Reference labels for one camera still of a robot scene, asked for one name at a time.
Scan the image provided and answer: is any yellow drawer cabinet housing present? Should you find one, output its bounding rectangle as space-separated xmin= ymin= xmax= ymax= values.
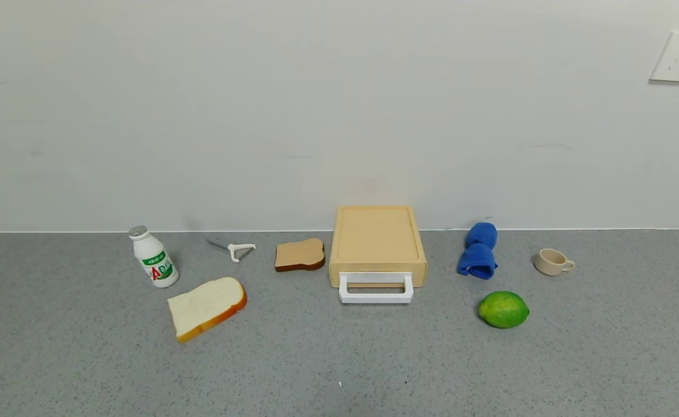
xmin=329 ymin=206 xmax=428 ymax=288

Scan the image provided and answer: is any brown toast slice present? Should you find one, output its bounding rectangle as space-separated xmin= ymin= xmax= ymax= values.
xmin=274 ymin=237 xmax=326 ymax=273

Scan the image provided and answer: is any white peeler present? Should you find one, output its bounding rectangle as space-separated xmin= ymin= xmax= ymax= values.
xmin=206 ymin=239 xmax=257 ymax=264

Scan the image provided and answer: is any blue rolled towel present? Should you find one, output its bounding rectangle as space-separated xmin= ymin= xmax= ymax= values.
xmin=457 ymin=222 xmax=498 ymax=280

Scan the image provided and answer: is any white bread slice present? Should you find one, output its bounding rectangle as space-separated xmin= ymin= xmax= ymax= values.
xmin=167 ymin=276 xmax=248 ymax=343

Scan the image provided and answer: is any white milk bottle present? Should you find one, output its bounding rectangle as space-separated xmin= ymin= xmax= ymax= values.
xmin=129 ymin=225 xmax=180 ymax=288

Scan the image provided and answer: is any green lime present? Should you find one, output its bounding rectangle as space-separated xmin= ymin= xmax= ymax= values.
xmin=478 ymin=291 xmax=530 ymax=330

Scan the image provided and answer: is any beige cup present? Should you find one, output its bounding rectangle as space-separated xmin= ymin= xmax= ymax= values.
xmin=534 ymin=248 xmax=576 ymax=276

